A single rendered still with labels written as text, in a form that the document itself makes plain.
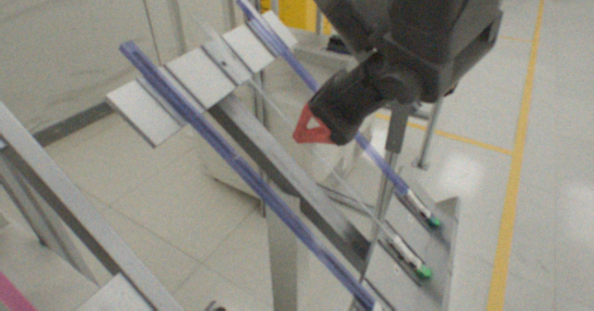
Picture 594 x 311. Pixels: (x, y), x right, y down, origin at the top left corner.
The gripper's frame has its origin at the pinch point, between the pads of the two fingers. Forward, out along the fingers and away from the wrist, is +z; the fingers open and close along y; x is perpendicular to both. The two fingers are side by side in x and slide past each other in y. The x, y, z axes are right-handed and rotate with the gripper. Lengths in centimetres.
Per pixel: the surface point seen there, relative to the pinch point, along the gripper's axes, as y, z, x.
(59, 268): 20, 51, -9
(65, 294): 23, 47, -5
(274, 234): 2.8, 17.8, 11.5
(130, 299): 25.4, 13.1, -0.5
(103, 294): 26.7, 13.1, -3.0
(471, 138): -160, 40, 93
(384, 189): -48, 31, 40
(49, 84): -64, 170, -93
